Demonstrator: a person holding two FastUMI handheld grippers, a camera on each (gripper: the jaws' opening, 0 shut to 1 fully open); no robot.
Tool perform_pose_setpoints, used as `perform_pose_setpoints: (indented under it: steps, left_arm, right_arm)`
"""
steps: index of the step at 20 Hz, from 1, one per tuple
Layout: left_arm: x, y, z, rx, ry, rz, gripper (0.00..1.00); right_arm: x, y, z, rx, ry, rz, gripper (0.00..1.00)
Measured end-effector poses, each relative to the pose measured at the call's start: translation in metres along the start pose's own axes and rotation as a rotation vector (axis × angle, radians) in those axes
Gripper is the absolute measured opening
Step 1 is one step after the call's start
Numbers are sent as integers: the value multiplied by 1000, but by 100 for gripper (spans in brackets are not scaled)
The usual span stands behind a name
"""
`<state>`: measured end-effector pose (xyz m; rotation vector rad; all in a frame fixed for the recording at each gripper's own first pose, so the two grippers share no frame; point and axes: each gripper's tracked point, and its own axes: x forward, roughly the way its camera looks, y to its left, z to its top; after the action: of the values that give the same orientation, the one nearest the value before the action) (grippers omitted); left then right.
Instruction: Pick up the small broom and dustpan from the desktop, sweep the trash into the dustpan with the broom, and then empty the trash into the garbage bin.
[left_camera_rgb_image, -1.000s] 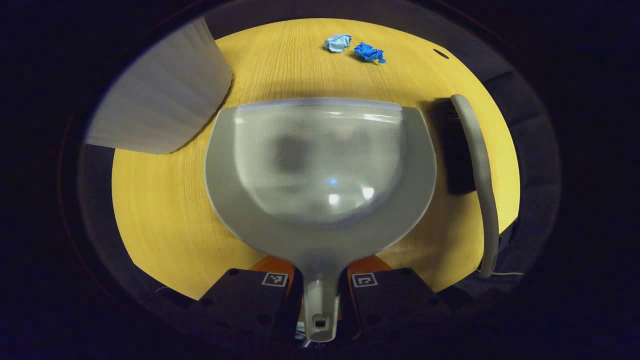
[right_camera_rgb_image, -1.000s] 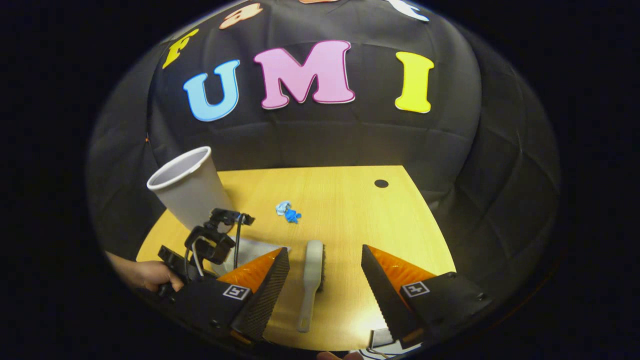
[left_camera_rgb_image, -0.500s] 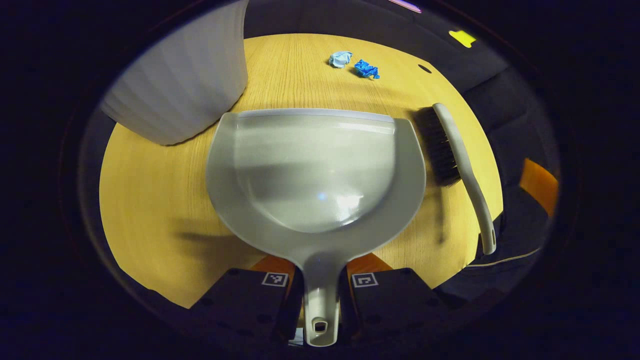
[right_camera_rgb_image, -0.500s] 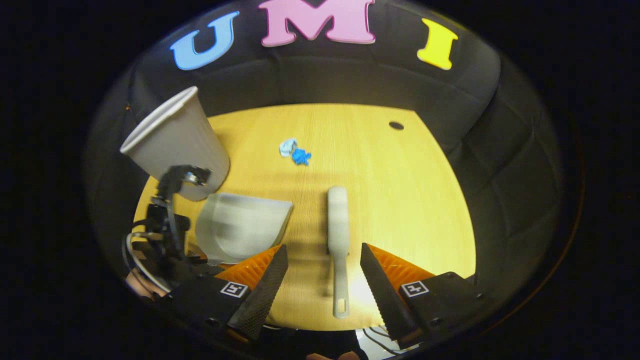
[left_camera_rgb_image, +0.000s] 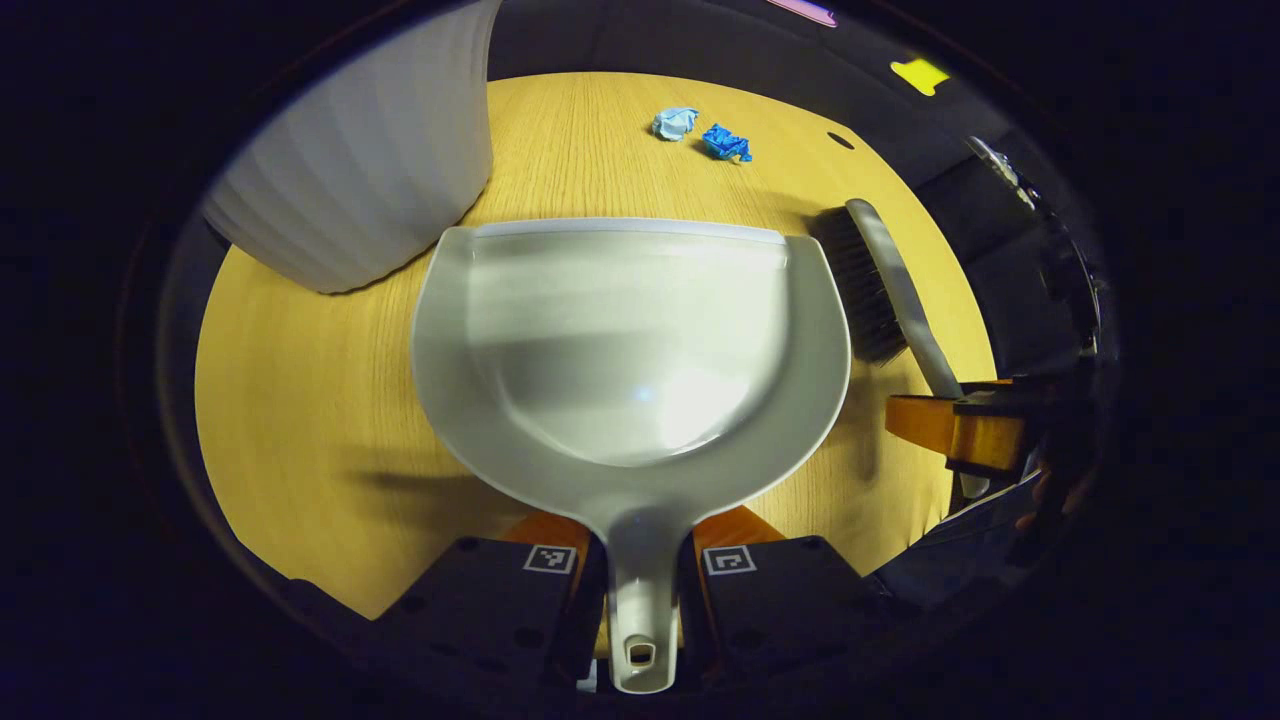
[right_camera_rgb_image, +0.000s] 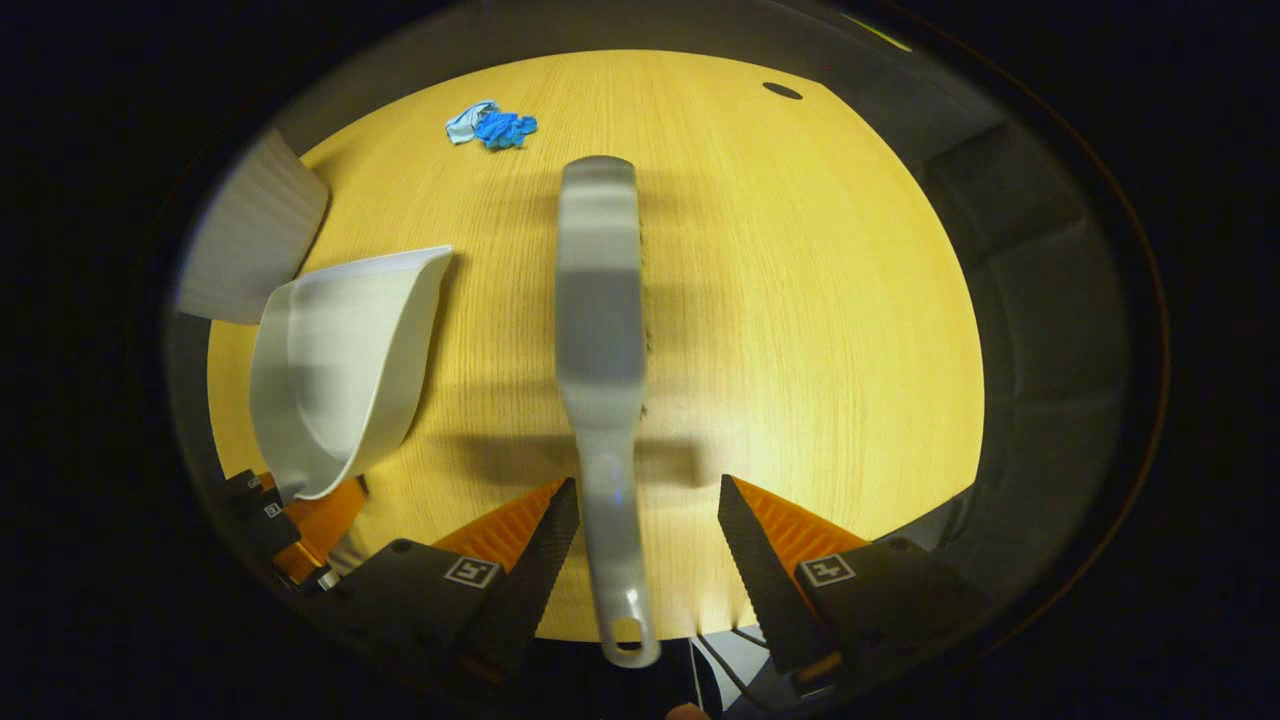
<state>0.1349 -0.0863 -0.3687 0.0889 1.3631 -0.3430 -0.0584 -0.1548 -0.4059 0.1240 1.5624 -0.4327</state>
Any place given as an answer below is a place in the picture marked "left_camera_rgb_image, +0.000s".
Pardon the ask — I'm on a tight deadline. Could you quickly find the small white broom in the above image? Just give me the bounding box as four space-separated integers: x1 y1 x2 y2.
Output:
815 198 991 499

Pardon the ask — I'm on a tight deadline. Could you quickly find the white dustpan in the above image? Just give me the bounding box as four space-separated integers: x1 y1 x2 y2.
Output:
410 217 853 695

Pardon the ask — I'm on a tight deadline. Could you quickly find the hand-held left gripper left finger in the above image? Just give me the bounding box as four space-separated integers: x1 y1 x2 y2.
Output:
378 510 611 693

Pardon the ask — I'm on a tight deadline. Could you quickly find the blue lanyard card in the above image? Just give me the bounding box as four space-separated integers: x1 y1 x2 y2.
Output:
870 470 1046 611

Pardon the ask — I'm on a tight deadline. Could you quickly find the bright blue paper ball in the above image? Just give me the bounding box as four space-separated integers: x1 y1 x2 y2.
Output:
701 123 753 164

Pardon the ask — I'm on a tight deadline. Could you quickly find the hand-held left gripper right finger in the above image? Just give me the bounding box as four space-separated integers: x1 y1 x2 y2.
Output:
678 505 903 693

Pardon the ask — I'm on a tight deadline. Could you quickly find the grey ribbed garbage bin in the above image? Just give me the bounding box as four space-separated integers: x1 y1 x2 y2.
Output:
203 0 501 295

